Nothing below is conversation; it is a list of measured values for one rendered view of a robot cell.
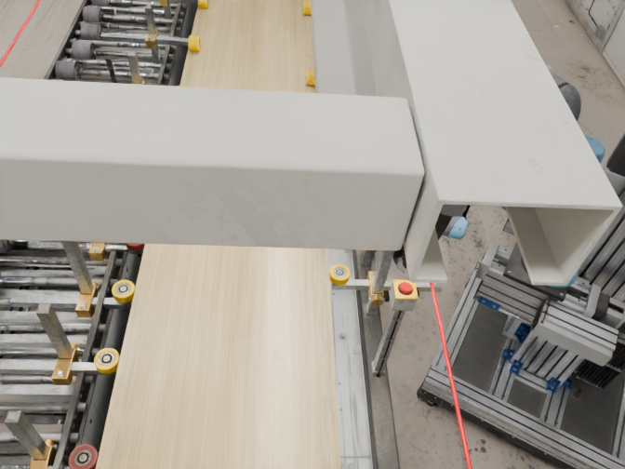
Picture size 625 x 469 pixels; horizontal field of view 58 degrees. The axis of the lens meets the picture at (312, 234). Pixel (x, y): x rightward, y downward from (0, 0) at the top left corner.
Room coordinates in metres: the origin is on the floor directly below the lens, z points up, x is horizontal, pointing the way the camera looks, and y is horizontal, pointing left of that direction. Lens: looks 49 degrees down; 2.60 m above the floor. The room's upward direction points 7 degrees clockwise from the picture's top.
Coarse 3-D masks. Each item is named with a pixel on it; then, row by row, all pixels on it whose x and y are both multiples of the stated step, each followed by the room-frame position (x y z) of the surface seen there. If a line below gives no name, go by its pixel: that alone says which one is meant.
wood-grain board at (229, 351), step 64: (256, 0) 3.40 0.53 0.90; (192, 64) 2.60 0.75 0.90; (256, 64) 2.68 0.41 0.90; (192, 256) 1.32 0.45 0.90; (256, 256) 1.36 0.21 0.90; (320, 256) 1.39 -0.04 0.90; (128, 320) 1.01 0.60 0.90; (192, 320) 1.04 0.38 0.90; (256, 320) 1.07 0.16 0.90; (320, 320) 1.10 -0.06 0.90; (128, 384) 0.77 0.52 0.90; (192, 384) 0.80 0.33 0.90; (256, 384) 0.83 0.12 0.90; (320, 384) 0.85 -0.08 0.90; (128, 448) 0.58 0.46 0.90; (192, 448) 0.60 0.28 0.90; (256, 448) 0.62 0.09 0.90; (320, 448) 0.65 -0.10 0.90
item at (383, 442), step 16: (352, 256) 1.63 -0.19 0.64; (368, 320) 1.26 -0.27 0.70; (368, 336) 1.18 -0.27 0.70; (368, 352) 1.11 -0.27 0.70; (368, 368) 1.04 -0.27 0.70; (368, 384) 0.98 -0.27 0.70; (384, 384) 0.98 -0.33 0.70; (368, 400) 0.93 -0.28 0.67; (384, 400) 0.92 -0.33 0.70; (368, 416) 0.88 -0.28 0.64; (384, 416) 0.86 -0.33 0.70; (384, 432) 0.80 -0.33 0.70; (384, 448) 0.75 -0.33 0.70; (384, 464) 0.69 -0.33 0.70
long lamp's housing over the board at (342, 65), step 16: (320, 0) 0.50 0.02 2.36; (336, 0) 0.47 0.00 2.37; (352, 0) 0.46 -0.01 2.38; (320, 16) 0.48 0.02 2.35; (336, 16) 0.44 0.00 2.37; (352, 16) 0.43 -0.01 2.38; (320, 32) 0.45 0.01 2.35; (336, 32) 0.42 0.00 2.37; (352, 32) 0.40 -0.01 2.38; (320, 48) 0.43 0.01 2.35; (336, 48) 0.40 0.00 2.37; (352, 48) 0.38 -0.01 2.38; (320, 64) 0.40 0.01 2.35; (336, 64) 0.38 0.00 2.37; (352, 64) 0.36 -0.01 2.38; (368, 64) 0.36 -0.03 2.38; (320, 80) 0.38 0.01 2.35; (336, 80) 0.36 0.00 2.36; (352, 80) 0.34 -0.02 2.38; (368, 80) 0.34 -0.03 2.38
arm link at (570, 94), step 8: (560, 88) 1.69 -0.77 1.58; (568, 88) 1.68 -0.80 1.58; (576, 88) 1.70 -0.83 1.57; (568, 96) 1.66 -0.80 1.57; (576, 96) 1.67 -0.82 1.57; (568, 104) 1.64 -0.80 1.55; (576, 104) 1.64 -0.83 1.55; (576, 112) 1.63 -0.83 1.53; (576, 120) 1.62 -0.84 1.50; (504, 208) 1.53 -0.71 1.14
